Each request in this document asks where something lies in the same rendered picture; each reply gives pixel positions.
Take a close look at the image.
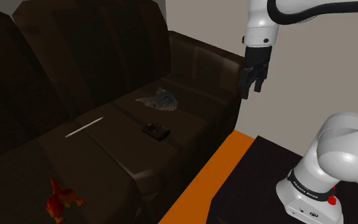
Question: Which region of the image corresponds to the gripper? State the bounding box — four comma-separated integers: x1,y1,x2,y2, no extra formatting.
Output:
238,45,273,101

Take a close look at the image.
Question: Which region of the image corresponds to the grey crumpled cloth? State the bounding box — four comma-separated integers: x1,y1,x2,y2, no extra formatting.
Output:
135,87,179,112

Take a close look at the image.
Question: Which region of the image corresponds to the dark robot stand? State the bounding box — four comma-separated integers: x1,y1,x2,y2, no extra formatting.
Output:
205,135,358,224

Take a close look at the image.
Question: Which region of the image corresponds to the black flat box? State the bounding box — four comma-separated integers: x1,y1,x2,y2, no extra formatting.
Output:
141,121,172,142

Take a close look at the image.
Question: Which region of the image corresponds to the dark brown leather sofa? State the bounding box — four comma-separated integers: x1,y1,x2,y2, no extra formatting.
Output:
0,0,246,224

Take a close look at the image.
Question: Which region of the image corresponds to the white pen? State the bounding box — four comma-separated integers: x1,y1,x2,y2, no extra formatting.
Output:
64,116,104,139

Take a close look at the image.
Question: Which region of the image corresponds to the red dinosaur toy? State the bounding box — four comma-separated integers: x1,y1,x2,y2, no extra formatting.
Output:
45,176,86,224

